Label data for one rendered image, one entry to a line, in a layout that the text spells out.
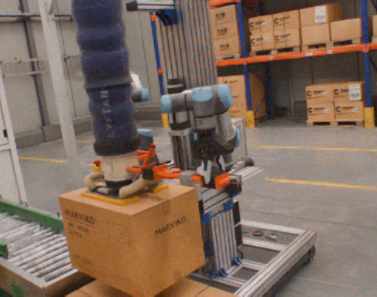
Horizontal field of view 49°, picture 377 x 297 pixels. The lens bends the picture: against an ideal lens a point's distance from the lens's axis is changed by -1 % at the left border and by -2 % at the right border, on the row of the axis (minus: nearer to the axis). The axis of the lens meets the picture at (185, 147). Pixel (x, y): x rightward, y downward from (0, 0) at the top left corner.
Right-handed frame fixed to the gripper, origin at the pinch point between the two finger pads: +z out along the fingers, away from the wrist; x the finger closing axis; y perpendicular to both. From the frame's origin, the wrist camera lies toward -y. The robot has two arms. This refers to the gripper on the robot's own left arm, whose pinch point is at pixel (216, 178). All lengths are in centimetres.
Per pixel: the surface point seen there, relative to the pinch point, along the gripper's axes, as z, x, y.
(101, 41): -59, 6, 51
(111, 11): -71, 0, 48
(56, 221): 60, -20, 182
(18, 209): 61, -19, 245
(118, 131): -18, 5, 51
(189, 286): 66, -14, 39
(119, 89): -37, 2, 50
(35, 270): 67, 22, 136
